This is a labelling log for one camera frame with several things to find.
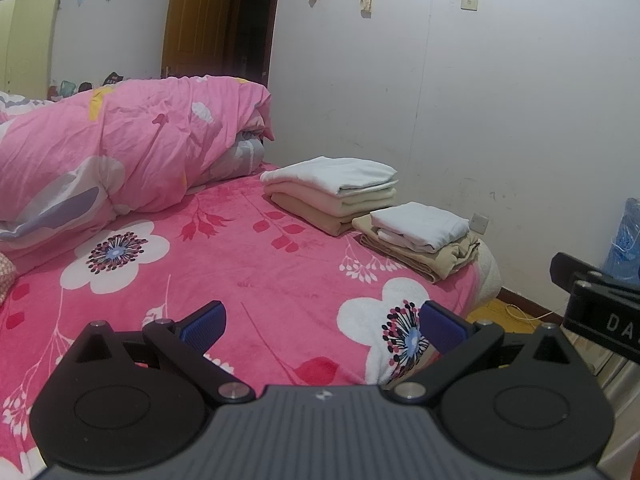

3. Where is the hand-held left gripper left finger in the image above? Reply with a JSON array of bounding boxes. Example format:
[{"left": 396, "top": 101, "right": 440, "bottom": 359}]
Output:
[{"left": 65, "top": 301, "right": 256, "bottom": 403}]

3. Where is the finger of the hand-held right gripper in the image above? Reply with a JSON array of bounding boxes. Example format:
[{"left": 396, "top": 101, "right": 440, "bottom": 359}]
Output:
[{"left": 550, "top": 252, "right": 606, "bottom": 288}]

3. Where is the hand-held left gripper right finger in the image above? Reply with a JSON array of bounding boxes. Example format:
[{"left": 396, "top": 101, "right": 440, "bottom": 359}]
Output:
[{"left": 389, "top": 301, "right": 583, "bottom": 405}]

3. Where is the white shirt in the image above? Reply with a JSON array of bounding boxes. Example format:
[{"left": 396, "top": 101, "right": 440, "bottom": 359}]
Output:
[{"left": 260, "top": 156, "right": 400, "bottom": 197}]

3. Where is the pile of unfolded clothes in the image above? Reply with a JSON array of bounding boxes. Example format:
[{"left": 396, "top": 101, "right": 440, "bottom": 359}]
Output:
[{"left": 0, "top": 252, "right": 19, "bottom": 307}]

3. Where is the blue water bottle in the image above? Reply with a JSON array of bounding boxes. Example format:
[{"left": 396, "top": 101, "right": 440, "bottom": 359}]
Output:
[{"left": 601, "top": 197, "right": 640, "bottom": 284}]

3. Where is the white mattress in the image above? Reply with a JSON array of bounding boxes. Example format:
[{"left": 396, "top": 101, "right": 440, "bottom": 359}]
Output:
[{"left": 466, "top": 241, "right": 503, "bottom": 319}]

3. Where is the white and tan folded stack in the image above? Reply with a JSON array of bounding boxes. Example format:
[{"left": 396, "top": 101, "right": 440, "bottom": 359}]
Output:
[{"left": 351, "top": 214, "right": 482, "bottom": 284}]

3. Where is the pink flower print blanket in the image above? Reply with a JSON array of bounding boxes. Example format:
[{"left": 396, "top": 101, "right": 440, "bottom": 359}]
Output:
[{"left": 0, "top": 160, "right": 483, "bottom": 480}]

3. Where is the small white folded garment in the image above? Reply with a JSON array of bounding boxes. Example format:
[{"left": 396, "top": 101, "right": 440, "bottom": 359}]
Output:
[{"left": 369, "top": 201, "right": 471, "bottom": 254}]

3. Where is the beige folded garment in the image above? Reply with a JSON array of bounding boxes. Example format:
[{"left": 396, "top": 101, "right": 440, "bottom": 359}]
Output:
[{"left": 271, "top": 194, "right": 372, "bottom": 237}]

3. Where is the pink floral quilt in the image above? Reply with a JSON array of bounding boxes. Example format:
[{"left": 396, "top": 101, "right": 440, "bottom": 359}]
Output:
[{"left": 0, "top": 75, "right": 276, "bottom": 257}]

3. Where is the brown wooden door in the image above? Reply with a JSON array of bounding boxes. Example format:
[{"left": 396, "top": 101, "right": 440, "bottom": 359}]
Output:
[{"left": 161, "top": 0, "right": 284, "bottom": 87}]

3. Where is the light green wardrobe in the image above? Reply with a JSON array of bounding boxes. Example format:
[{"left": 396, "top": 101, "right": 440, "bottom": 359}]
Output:
[{"left": 0, "top": 0, "right": 62, "bottom": 102}]

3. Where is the white cable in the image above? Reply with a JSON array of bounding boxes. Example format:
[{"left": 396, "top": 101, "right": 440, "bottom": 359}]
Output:
[{"left": 504, "top": 301, "right": 557, "bottom": 322}]

